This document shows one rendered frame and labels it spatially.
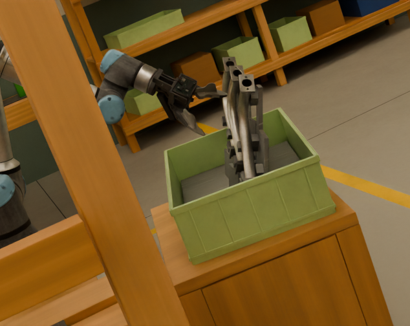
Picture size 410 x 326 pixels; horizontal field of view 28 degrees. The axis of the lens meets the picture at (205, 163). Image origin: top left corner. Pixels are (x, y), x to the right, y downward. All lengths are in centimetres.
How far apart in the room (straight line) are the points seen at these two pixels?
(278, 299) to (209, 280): 20
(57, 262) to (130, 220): 14
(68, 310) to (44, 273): 72
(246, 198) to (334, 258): 28
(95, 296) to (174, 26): 517
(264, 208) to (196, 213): 18
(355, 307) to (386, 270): 131
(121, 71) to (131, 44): 459
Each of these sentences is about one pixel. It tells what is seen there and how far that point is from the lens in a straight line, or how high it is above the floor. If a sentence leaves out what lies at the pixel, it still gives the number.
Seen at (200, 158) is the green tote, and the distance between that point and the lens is 271.
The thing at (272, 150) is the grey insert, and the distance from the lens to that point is 268.
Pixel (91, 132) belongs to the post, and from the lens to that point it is 126.
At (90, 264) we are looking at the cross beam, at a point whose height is 121.
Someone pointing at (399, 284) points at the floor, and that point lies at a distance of 342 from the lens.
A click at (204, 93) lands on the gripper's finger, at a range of 230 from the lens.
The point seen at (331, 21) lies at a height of 34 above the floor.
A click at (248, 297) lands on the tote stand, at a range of 216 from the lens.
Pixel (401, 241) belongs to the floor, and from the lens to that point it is 376.
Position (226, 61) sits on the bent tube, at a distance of 251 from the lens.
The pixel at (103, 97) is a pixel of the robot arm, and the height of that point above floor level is 128.
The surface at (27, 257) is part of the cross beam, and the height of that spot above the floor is 126.
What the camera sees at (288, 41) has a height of 34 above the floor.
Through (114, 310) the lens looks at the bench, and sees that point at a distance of 190.
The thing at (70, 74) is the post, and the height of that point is 148.
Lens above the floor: 163
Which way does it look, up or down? 16 degrees down
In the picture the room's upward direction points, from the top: 21 degrees counter-clockwise
